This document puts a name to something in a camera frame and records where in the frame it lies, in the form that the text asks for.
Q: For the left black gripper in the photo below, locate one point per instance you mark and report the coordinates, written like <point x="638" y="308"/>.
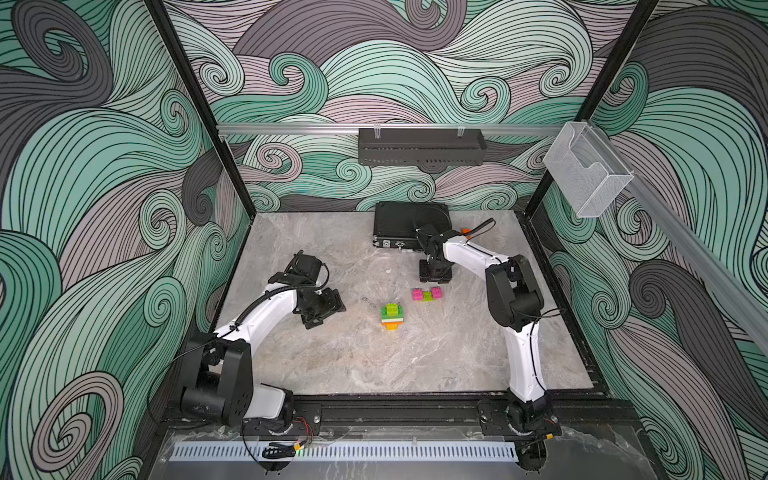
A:
<point x="332" y="304"/>

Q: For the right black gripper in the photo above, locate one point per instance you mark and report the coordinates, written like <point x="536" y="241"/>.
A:
<point x="443" y="277"/>

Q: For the dark green long lego brick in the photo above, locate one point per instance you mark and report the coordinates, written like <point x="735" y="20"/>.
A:
<point x="384" y="314"/>

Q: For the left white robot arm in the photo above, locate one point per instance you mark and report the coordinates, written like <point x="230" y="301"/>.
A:
<point x="216" y="380"/>

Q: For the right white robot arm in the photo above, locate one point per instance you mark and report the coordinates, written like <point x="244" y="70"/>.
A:
<point x="514" y="301"/>

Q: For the black case on table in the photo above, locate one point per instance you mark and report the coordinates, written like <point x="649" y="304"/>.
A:
<point x="395" y="223"/>

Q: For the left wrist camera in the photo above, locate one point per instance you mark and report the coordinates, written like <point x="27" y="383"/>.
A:
<point x="306" y="267"/>

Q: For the black wall-mounted tray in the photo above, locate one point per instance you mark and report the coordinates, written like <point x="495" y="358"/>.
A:
<point x="430" y="150"/>

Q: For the clear plastic wall bin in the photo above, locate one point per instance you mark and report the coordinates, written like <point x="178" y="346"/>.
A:
<point x="588" y="170"/>

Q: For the white slotted cable duct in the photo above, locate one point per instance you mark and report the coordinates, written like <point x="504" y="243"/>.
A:
<point x="383" y="451"/>

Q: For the aluminium wall rail back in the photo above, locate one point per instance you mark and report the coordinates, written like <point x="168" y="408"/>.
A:
<point x="305" y="128"/>

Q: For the aluminium wall rail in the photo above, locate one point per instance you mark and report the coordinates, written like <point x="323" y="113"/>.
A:
<point x="658" y="188"/>
<point x="305" y="128"/>

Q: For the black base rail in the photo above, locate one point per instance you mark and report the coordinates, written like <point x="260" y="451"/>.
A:
<point x="492" y="414"/>

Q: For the aluminium wall rail right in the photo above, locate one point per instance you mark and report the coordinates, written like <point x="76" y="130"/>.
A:
<point x="658" y="188"/>

